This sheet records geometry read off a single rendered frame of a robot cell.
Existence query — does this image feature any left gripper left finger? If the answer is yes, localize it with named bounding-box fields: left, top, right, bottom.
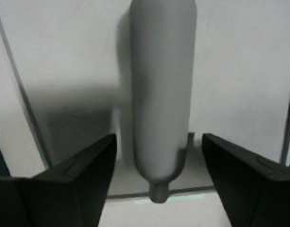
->
left=0, top=133, right=117, bottom=227

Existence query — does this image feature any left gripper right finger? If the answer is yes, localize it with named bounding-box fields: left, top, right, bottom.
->
left=201, top=133, right=290, bottom=227

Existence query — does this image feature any white cylinder with narrow neck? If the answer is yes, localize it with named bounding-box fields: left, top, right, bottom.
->
left=129, top=0, right=197, bottom=204

